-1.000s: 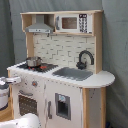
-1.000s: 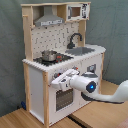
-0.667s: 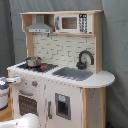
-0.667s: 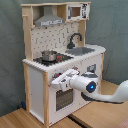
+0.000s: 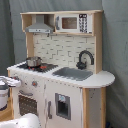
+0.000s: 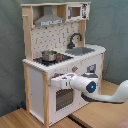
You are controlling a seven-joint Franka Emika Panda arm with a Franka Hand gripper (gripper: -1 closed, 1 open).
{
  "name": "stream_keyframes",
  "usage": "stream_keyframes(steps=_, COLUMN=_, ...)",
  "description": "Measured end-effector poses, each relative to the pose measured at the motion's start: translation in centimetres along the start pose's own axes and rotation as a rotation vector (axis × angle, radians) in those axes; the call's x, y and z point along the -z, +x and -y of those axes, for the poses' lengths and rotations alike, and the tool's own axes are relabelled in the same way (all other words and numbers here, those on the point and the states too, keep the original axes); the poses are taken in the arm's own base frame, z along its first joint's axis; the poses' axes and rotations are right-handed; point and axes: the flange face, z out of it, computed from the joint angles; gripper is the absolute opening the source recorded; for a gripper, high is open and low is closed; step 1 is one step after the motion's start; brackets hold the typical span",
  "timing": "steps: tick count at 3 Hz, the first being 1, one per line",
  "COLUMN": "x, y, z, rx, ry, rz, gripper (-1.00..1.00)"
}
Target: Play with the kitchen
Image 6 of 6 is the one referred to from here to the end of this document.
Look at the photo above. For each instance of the toy microwave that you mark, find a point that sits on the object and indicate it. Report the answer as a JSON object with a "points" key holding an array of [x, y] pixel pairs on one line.
{"points": [[78, 11]]}

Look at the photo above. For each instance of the silver cooking pot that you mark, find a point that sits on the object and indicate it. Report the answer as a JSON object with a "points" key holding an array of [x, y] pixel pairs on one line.
{"points": [[49, 55]]}

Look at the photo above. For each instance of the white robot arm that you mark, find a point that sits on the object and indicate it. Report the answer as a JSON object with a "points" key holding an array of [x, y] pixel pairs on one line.
{"points": [[87, 84]]}

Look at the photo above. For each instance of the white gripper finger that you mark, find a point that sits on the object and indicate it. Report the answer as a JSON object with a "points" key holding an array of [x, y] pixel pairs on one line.
{"points": [[56, 82]]}

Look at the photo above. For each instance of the white oven door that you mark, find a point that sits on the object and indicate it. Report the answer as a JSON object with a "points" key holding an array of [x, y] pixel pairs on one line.
{"points": [[63, 102]]}

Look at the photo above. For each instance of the right oven knob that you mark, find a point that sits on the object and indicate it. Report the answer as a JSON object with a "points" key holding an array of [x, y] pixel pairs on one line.
{"points": [[74, 68]]}

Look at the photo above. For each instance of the silver range hood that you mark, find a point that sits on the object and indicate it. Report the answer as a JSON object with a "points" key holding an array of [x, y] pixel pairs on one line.
{"points": [[48, 18]]}

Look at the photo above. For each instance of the grey sink basin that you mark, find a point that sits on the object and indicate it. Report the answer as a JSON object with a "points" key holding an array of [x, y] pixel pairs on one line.
{"points": [[79, 51]]}

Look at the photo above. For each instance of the wooden toy kitchen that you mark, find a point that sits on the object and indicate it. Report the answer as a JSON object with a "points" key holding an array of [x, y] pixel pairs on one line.
{"points": [[38, 73]]}

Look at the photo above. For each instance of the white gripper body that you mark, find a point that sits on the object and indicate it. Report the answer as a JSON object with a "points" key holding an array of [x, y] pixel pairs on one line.
{"points": [[65, 82]]}

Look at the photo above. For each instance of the black faucet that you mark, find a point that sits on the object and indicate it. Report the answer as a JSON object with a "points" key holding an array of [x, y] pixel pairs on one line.
{"points": [[71, 44]]}

